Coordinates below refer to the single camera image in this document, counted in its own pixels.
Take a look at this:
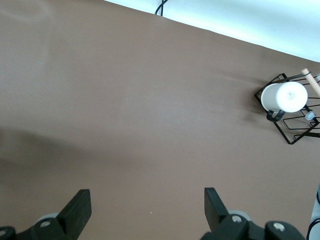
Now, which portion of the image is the white and teal object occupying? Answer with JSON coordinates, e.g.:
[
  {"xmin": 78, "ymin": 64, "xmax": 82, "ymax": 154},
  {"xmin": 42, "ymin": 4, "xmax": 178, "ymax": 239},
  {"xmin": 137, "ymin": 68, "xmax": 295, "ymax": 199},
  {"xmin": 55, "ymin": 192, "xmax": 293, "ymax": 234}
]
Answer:
[{"xmin": 306, "ymin": 182, "xmax": 320, "ymax": 240}]

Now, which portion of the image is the black wire rack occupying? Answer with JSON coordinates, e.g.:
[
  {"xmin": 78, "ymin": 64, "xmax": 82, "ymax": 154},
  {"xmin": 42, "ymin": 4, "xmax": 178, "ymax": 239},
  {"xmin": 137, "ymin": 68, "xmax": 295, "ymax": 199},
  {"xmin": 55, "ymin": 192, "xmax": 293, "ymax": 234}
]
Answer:
[{"xmin": 253, "ymin": 72, "xmax": 320, "ymax": 145}]

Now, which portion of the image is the white mug with black handle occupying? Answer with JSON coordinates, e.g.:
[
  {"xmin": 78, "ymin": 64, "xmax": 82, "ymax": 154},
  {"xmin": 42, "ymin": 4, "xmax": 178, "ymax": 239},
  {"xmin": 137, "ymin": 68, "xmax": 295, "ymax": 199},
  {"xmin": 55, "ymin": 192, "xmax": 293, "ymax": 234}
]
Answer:
[{"xmin": 260, "ymin": 81, "xmax": 309, "ymax": 123}]

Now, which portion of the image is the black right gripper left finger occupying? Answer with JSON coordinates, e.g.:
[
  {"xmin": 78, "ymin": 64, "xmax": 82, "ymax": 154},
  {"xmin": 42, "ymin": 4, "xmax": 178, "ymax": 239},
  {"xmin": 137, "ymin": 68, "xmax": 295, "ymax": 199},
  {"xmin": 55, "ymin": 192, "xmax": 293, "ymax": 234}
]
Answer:
[{"xmin": 0, "ymin": 189, "xmax": 93, "ymax": 240}]

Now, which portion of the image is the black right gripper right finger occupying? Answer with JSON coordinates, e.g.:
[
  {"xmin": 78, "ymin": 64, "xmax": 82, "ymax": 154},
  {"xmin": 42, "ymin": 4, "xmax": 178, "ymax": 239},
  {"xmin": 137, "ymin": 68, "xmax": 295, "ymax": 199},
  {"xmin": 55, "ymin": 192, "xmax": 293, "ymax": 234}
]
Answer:
[{"xmin": 201, "ymin": 186, "xmax": 307, "ymax": 240}]

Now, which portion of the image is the black cable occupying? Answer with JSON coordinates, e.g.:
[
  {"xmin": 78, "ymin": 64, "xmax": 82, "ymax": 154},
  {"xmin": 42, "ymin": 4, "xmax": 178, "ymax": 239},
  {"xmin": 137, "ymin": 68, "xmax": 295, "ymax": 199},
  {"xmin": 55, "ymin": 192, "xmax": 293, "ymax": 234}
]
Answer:
[{"xmin": 154, "ymin": 0, "xmax": 171, "ymax": 16}]

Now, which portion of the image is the wooden rack handle rod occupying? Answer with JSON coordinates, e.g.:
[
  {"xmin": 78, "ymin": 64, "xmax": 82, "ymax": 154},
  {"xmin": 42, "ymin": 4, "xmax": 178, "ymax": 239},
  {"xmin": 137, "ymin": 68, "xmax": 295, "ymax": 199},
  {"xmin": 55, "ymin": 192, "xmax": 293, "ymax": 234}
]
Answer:
[{"xmin": 301, "ymin": 68, "xmax": 320, "ymax": 97}]

